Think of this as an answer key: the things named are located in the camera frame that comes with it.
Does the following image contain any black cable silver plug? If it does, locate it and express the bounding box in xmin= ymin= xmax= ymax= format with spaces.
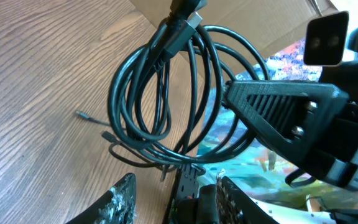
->
xmin=75 ymin=11 xmax=226 ymax=183

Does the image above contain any black USB cable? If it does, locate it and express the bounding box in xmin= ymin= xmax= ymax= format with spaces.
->
xmin=107 ymin=0 xmax=272 ymax=166

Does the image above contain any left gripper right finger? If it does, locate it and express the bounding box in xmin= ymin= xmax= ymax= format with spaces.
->
xmin=216 ymin=176 xmax=278 ymax=224

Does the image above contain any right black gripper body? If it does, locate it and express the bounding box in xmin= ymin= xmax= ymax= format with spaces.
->
xmin=300 ymin=103 xmax=358 ymax=191

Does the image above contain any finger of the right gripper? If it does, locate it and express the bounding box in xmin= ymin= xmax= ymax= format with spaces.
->
xmin=224 ymin=80 xmax=349 ymax=164

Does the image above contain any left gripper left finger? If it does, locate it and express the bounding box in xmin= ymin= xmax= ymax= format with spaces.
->
xmin=67 ymin=173 xmax=136 ymax=224

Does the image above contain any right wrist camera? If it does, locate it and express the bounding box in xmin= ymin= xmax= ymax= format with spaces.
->
xmin=303 ymin=11 xmax=349 ymax=66

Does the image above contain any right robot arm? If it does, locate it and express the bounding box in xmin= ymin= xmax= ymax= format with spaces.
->
xmin=224 ymin=12 xmax=358 ymax=191

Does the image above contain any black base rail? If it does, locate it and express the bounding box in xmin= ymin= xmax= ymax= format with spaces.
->
xmin=163 ymin=163 xmax=217 ymax=224

